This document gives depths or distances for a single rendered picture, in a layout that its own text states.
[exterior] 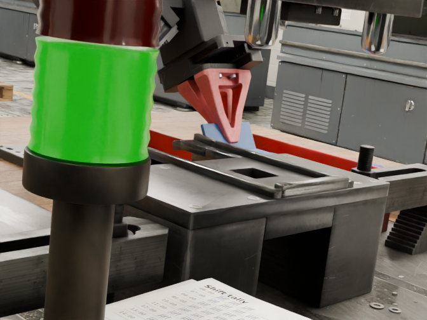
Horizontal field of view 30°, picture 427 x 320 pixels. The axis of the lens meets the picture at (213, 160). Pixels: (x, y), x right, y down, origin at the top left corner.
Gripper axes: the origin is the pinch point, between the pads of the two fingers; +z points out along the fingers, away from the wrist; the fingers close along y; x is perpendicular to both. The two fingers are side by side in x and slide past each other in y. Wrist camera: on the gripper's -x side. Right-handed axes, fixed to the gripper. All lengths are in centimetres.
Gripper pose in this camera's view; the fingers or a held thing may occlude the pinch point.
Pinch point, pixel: (229, 136)
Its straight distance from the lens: 83.2
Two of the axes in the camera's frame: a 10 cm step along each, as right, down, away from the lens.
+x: 7.0, -0.7, 7.1
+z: 2.6, 9.5, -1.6
